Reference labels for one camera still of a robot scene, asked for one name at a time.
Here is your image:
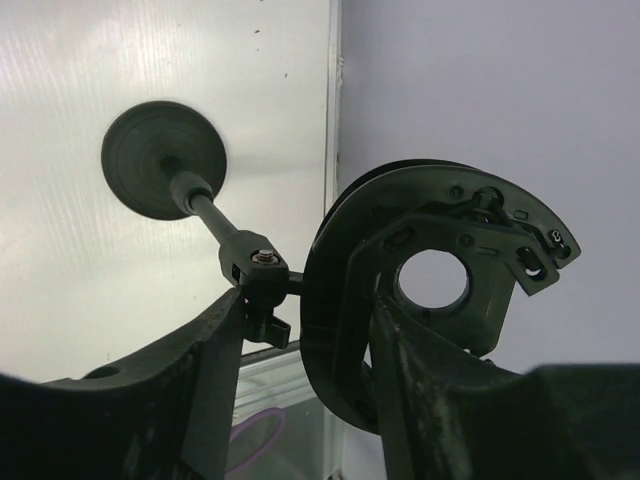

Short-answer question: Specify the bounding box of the black shock-mount round-base stand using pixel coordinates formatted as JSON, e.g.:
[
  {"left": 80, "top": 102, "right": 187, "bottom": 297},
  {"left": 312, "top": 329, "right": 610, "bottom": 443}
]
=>
[{"left": 100, "top": 100, "right": 581, "bottom": 432}]

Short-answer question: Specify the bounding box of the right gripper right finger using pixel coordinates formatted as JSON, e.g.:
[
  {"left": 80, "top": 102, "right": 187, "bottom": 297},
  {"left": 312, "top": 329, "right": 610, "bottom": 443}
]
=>
[{"left": 370, "top": 293, "right": 639, "bottom": 479}]

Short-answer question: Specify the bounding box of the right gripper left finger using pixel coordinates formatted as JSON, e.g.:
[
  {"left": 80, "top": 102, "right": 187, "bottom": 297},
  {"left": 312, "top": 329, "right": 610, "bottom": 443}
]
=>
[{"left": 1, "top": 289, "right": 244, "bottom": 479}]

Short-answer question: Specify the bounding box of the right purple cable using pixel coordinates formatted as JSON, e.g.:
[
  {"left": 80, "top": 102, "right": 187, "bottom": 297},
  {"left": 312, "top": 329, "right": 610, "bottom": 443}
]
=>
[{"left": 224, "top": 407, "right": 287, "bottom": 475}]

